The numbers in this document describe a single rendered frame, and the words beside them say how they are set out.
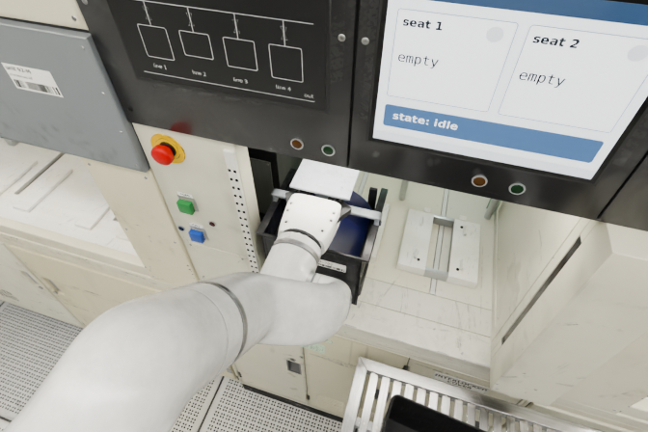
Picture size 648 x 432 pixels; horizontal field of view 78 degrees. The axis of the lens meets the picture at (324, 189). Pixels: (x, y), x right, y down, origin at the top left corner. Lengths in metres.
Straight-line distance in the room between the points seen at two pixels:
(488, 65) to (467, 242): 0.78
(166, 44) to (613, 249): 0.66
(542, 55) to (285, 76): 0.30
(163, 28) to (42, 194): 1.08
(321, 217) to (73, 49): 0.47
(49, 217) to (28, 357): 0.97
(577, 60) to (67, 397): 0.52
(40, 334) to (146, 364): 2.10
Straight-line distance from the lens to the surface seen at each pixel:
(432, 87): 0.52
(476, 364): 1.09
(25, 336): 2.43
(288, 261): 0.65
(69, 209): 1.53
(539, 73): 0.51
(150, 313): 0.32
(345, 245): 0.94
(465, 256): 1.19
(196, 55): 0.61
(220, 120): 0.66
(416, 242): 1.18
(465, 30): 0.48
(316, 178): 0.79
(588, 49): 0.50
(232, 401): 1.94
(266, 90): 0.59
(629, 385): 1.09
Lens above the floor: 1.83
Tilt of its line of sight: 46 degrees down
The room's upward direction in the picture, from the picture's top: straight up
